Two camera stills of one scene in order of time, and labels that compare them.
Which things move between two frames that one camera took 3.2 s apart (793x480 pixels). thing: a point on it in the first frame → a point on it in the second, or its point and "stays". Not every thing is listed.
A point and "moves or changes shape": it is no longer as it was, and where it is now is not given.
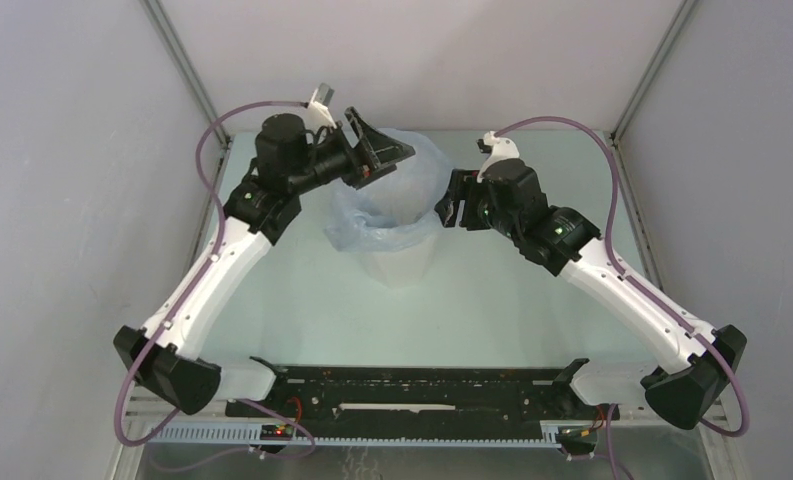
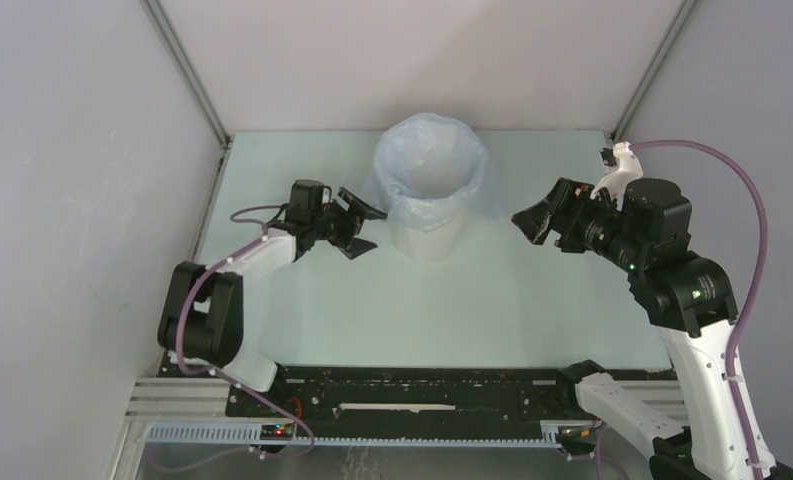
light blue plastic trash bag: x=397 y=210 moves or changes shape
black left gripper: x=386 y=152 → x=353 y=219
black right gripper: x=462 y=185 → x=571 y=199
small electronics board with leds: x=276 y=432 stays
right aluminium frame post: x=670 y=37 stays
